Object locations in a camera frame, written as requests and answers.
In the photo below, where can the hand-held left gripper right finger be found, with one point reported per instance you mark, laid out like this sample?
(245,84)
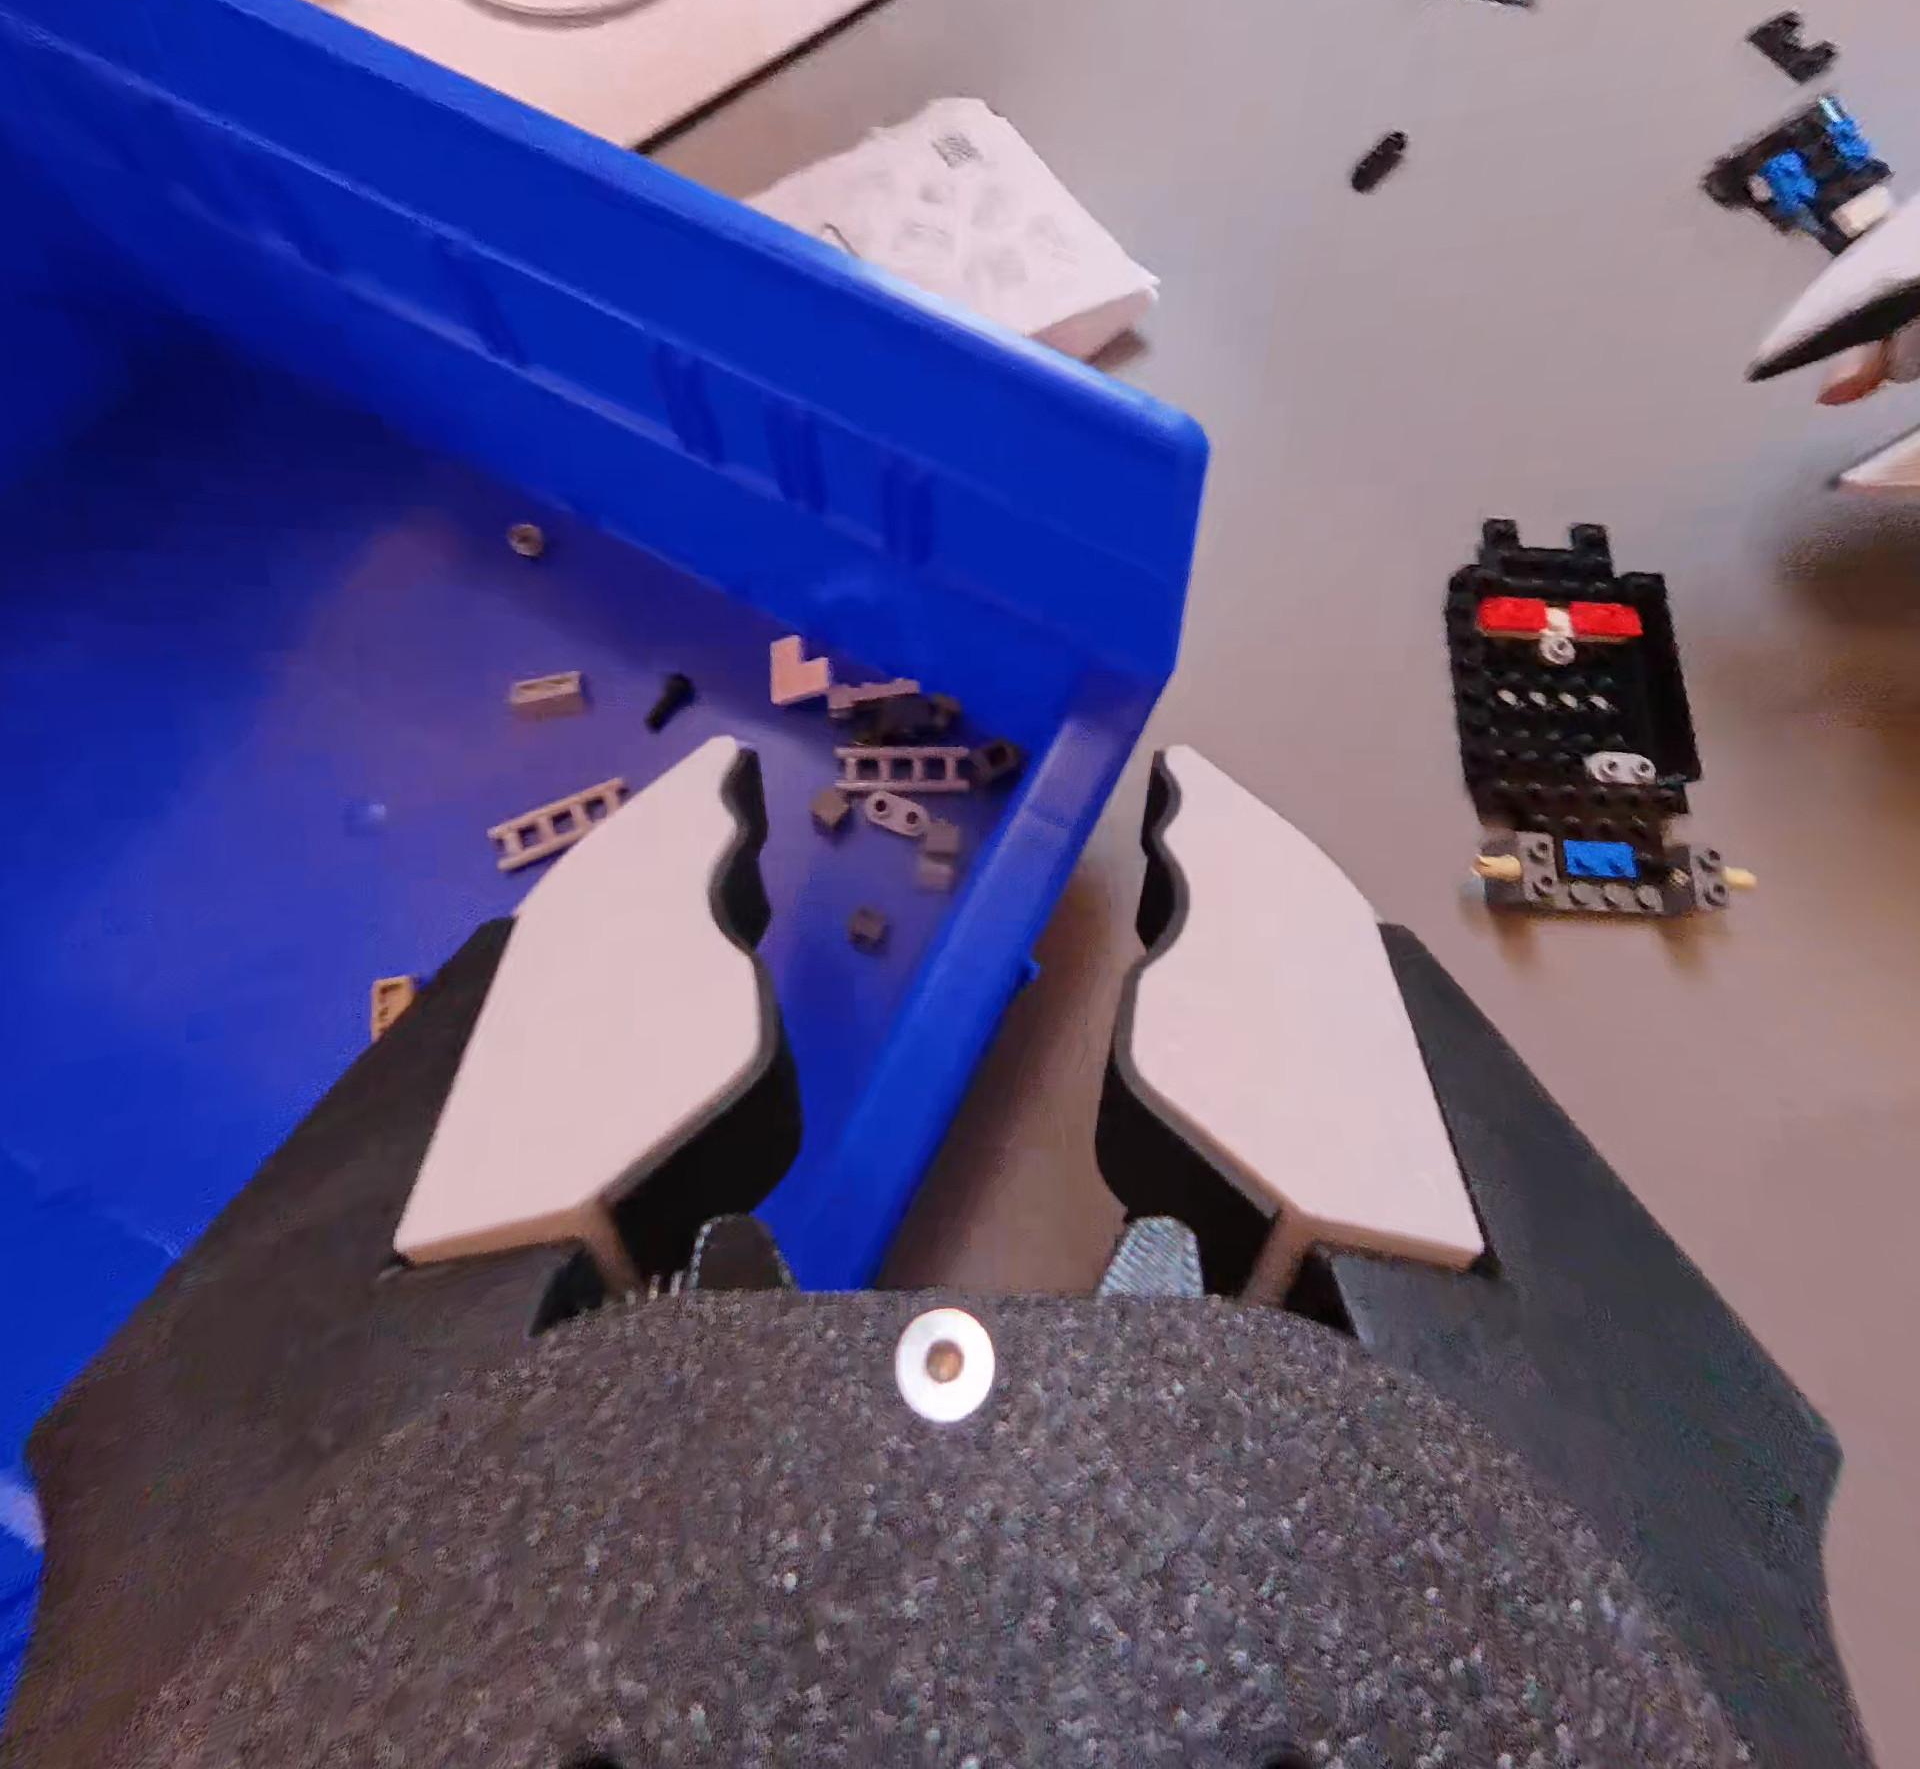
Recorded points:
(1291,1048)

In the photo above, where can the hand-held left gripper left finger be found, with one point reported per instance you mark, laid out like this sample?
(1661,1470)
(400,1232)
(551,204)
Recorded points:
(598,1038)

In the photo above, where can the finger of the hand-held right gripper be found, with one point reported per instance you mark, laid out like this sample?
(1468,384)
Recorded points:
(1892,465)
(1862,318)

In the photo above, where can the black lego car chassis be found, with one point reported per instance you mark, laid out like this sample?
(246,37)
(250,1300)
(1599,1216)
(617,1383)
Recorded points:
(1575,720)

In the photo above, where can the blue plastic bin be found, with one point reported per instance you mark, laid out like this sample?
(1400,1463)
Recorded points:
(274,749)

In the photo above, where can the blue and black lego assembly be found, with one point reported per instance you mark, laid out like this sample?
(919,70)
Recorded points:
(1804,169)

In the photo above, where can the small black lego piece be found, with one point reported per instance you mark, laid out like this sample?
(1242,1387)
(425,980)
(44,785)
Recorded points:
(1791,53)
(1381,159)

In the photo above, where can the heap of loose lego parts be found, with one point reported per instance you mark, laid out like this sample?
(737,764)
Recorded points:
(902,769)

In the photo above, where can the person's right hand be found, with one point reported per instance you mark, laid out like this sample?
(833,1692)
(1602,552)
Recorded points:
(1862,380)

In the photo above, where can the white printed paper bag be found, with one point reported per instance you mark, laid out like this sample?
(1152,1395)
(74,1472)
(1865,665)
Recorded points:
(989,227)

